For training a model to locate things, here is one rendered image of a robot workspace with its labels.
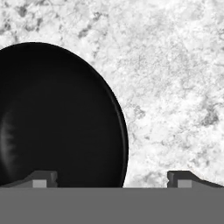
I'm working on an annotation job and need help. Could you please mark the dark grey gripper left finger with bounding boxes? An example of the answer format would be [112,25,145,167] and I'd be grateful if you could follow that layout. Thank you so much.
[0,170,59,189]

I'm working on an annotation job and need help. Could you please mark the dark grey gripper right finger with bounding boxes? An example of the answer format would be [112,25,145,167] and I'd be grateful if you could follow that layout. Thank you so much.
[166,170,224,189]

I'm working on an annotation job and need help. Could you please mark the large black bowl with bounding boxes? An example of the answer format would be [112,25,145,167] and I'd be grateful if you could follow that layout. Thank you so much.
[0,41,130,188]

